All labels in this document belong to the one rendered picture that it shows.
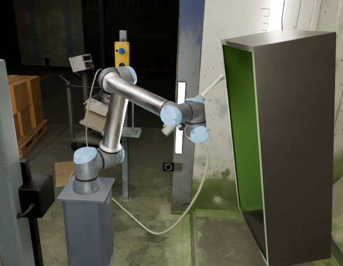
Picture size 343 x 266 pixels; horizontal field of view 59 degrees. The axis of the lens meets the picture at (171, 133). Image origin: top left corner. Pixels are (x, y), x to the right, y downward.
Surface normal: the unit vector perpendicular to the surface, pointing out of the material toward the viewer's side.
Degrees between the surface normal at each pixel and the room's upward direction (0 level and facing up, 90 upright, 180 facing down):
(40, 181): 0
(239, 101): 90
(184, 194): 90
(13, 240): 90
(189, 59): 90
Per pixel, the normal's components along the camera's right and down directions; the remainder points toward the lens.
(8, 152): 1.00, 0.05
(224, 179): -0.04, 0.34
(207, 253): 0.04, -0.94
